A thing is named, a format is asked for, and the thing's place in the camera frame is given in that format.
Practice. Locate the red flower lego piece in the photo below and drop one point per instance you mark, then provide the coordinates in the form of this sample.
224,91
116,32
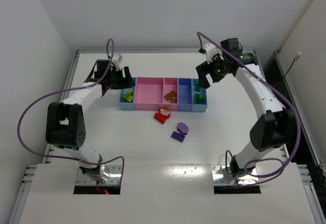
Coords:
165,113

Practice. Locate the lilac oval lego piece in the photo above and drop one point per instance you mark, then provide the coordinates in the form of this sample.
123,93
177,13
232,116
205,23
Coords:
182,128

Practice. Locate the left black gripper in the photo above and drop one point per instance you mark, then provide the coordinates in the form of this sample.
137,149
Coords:
118,77

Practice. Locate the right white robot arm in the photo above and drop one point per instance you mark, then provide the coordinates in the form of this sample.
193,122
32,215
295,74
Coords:
275,123

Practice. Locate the lime square lego brick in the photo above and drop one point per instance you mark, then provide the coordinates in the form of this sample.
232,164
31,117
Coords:
129,99

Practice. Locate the light blue bin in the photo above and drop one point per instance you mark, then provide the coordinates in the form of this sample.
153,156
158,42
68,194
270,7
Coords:
201,107
124,105

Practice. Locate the green square lego brick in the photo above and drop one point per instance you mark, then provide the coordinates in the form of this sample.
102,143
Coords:
201,98

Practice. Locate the small pink bin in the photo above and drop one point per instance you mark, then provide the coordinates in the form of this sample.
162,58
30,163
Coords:
170,84

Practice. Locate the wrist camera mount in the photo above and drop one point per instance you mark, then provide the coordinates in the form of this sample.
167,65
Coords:
211,52
116,61

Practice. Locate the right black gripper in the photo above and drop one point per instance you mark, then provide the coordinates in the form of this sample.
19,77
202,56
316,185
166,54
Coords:
208,71

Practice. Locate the red lego brick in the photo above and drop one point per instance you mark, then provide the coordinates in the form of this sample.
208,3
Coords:
159,117

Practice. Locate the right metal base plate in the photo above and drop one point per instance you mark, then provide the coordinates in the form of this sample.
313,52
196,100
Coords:
222,177

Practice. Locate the metal base plate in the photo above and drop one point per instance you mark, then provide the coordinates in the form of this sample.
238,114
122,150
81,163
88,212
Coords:
112,175
222,177

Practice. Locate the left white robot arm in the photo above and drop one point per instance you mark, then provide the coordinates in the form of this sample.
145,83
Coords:
65,126

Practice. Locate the lime long lego brick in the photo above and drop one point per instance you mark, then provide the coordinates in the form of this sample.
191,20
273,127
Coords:
129,92

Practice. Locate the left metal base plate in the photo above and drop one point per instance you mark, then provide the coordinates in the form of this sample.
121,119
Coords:
112,175

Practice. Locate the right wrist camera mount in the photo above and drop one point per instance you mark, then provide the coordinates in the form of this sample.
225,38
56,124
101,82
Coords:
211,52

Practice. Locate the left light blue bin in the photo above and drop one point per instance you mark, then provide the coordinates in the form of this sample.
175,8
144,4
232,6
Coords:
124,105

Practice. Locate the dark purple lego plate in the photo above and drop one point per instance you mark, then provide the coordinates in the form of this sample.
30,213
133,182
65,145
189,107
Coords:
177,136

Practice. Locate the periwinkle blue bin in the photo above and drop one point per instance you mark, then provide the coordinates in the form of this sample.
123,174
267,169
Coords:
184,98

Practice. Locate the right light blue bin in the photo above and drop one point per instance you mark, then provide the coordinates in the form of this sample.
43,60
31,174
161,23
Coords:
201,107

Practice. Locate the large pink bin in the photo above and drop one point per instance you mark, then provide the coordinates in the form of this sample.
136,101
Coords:
148,93

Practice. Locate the long green lego brick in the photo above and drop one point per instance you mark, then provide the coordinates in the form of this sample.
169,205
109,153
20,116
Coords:
197,99

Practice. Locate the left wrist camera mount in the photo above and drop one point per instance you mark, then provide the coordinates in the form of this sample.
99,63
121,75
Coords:
116,61

